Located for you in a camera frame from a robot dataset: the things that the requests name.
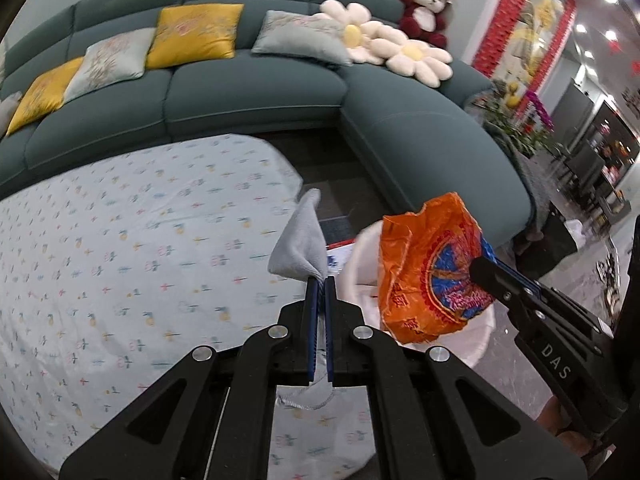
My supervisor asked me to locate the grey plush toy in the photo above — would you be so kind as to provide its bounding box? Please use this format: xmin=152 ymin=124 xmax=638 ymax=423
xmin=0 ymin=91 xmax=23 ymax=133

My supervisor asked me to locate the light blue embroidered cushion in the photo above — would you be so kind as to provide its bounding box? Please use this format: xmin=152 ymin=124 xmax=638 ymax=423
xmin=251 ymin=10 xmax=353 ymax=67

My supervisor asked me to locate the grey cloth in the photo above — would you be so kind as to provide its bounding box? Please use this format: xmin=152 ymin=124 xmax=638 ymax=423
xmin=267 ymin=188 xmax=337 ymax=412

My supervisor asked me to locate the red bordered gold wall art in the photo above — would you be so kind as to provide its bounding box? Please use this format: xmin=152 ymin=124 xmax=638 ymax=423
xmin=472 ymin=0 xmax=578 ymax=93

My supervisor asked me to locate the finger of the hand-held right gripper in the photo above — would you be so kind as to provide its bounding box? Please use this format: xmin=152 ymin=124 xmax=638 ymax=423
xmin=482 ymin=240 xmax=614 ymax=334
xmin=468 ymin=256 xmax=601 ymax=349

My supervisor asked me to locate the white daisy flower pillow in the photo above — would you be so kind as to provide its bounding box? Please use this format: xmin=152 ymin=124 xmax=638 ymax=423
xmin=367 ymin=22 xmax=454 ymax=87
xmin=319 ymin=0 xmax=381 ymax=64

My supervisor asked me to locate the teal sectional sofa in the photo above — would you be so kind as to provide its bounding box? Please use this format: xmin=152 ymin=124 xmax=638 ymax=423
xmin=0 ymin=0 xmax=533 ymax=246

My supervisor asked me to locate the purple orchid plant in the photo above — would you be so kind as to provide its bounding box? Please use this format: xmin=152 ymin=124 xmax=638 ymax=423
xmin=480 ymin=80 xmax=563 ymax=158

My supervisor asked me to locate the white printed plastic bag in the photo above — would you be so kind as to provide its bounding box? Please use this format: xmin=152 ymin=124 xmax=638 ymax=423
xmin=326 ymin=241 xmax=357 ymax=281

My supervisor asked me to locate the yellow embroidered cushion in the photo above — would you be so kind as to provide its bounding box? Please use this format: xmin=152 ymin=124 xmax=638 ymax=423
xmin=5 ymin=57 xmax=85 ymax=137
xmin=145 ymin=3 xmax=245 ymax=69

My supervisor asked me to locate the grey dining chair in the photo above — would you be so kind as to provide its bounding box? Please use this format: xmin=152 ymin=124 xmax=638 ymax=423
xmin=562 ymin=142 xmax=608 ymax=216

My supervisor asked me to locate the floral tablecloth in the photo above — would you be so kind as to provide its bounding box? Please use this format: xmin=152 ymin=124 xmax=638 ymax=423
xmin=0 ymin=133 xmax=378 ymax=480

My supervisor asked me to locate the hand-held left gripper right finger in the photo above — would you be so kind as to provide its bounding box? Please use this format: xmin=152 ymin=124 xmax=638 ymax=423
xmin=324 ymin=276 xmax=588 ymax=480

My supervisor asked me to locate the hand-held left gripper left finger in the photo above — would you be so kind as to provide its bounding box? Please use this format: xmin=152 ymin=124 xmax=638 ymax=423
xmin=60 ymin=278 xmax=321 ymax=480

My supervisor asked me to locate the red teddy bear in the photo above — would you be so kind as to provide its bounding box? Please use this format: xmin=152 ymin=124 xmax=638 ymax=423
xmin=397 ymin=0 xmax=456 ymax=50

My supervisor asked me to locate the black bag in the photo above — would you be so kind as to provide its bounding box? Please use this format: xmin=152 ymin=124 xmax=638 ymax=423
xmin=530 ymin=205 xmax=583 ymax=281

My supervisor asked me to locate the white lined trash bin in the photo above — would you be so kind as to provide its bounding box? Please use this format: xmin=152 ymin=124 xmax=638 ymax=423
xmin=345 ymin=222 xmax=497 ymax=367

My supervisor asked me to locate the pale embroidered cushion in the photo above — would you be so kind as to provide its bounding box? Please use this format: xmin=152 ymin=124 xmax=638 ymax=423
xmin=64 ymin=27 xmax=157 ymax=103

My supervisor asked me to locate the orange printed plastic bag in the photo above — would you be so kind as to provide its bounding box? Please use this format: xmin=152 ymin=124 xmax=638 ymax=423
xmin=377 ymin=192 xmax=498 ymax=346

